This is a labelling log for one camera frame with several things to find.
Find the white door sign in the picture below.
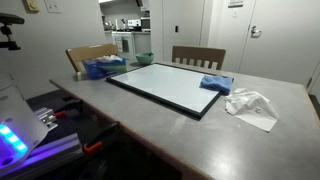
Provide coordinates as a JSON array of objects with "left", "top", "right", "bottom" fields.
[{"left": 228, "top": 0, "right": 244, "bottom": 8}]

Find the dark brown wooden chair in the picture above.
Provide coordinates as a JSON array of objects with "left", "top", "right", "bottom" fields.
[{"left": 171, "top": 45, "right": 227, "bottom": 71}]

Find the blue cloth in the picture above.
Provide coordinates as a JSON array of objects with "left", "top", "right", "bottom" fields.
[{"left": 199, "top": 74, "right": 234, "bottom": 96}]

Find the aluminium mounting bracket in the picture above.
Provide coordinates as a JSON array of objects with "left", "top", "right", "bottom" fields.
[{"left": 33, "top": 107, "right": 60, "bottom": 132}]

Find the black camera on stand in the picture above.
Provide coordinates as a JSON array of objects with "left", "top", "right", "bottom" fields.
[{"left": 0, "top": 12, "right": 26, "bottom": 52}]

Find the aluminium extrusion rail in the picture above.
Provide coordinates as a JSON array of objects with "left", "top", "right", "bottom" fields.
[{"left": 0, "top": 133, "right": 84, "bottom": 180}]

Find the white countertop appliance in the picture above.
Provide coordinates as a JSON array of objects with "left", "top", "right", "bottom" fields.
[{"left": 127, "top": 18, "right": 142, "bottom": 32}]

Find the silver door lever handle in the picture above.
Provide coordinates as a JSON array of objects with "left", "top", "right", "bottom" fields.
[{"left": 250, "top": 25, "right": 263, "bottom": 38}]

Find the black clamp with orange grip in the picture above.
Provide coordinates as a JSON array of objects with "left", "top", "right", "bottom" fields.
[
  {"left": 53, "top": 98, "right": 84, "bottom": 120},
  {"left": 82, "top": 121, "right": 121, "bottom": 156}
]

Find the beige round thermostat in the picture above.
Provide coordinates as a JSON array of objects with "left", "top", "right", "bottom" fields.
[{"left": 22, "top": 0, "right": 41, "bottom": 14}]

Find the white kitchen stove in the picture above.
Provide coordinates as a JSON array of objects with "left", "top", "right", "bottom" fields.
[{"left": 111, "top": 30, "right": 136, "bottom": 60}]

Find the white wall switch plate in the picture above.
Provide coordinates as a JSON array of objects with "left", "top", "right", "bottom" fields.
[{"left": 44, "top": 0, "right": 63, "bottom": 14}]

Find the green bowl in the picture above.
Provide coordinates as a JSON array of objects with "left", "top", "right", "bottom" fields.
[{"left": 135, "top": 51, "right": 155, "bottom": 66}]

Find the blue tissue box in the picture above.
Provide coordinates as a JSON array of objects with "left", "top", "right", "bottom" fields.
[{"left": 82, "top": 54, "right": 128, "bottom": 81}]

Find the black framed whiteboard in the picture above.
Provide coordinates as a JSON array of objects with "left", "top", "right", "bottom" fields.
[{"left": 105, "top": 62, "right": 234, "bottom": 120}]

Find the light wooden chair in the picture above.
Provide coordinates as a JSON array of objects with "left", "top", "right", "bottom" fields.
[{"left": 65, "top": 43, "right": 120, "bottom": 74}]

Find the white microwave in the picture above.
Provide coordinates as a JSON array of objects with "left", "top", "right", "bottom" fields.
[{"left": 140, "top": 17, "right": 151, "bottom": 33}]

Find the crumpled white paper towel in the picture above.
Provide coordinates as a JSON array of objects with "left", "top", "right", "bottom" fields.
[{"left": 224, "top": 87, "right": 280, "bottom": 133}]

